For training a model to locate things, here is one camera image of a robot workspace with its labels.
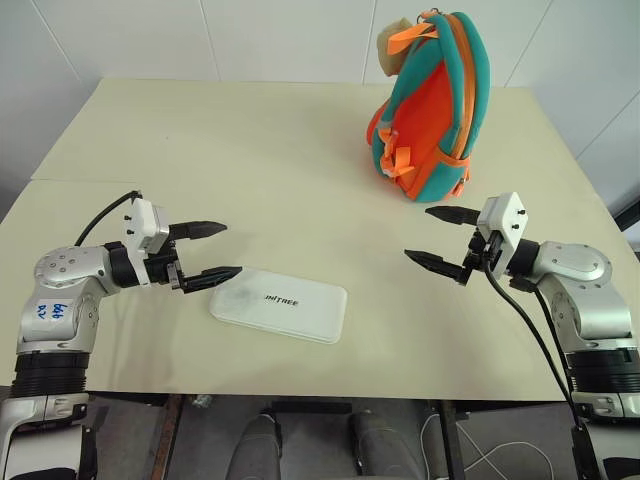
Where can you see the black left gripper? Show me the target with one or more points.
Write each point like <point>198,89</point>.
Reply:
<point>165,272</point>

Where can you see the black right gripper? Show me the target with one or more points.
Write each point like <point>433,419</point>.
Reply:
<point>482,252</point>

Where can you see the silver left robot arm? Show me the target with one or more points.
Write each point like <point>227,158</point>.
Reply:
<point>60,265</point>

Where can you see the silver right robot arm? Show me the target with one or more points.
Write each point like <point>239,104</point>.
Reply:
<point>575,265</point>

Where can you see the white case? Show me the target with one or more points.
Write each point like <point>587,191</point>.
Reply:
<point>280,305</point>

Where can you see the teal and orange backpack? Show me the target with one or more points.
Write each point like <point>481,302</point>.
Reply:
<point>430,125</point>

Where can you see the white sticker blue handwriting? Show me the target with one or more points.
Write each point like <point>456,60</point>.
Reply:
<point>50,320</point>

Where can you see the black table crossbar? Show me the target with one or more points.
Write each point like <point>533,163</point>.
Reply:
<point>310,406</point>

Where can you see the rusty metal table leg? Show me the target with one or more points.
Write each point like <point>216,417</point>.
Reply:
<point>165,435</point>

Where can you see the dark rounded grey shape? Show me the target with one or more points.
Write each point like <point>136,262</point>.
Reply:
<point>382,445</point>
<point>257,447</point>

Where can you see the black metal table leg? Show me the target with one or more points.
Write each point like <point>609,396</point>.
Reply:
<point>452,440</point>

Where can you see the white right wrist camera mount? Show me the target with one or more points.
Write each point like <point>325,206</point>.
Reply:
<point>507,220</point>

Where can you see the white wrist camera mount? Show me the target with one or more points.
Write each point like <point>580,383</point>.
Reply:
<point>142,220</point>
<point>507,220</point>

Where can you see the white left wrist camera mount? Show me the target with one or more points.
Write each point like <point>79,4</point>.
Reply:
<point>142,220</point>

